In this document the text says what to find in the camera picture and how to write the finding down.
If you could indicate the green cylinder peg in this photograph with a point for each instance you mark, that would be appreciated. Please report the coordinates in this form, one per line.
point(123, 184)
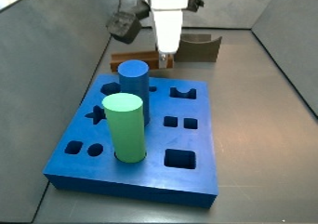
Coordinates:
point(123, 109)

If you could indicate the blue shape-sorting board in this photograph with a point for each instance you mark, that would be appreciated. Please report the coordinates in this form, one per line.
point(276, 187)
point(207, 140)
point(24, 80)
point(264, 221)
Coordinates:
point(161, 161)

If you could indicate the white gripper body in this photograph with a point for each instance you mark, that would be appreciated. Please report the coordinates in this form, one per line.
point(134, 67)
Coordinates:
point(167, 16)

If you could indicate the blue cylinder peg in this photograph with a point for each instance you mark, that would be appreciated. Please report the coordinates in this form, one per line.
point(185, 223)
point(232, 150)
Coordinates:
point(134, 79)

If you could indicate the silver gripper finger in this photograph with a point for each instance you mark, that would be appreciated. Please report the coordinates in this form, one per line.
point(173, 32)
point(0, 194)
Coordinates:
point(165, 61)

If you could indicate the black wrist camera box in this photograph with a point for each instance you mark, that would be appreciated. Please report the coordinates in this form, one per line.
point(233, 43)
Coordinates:
point(125, 27)

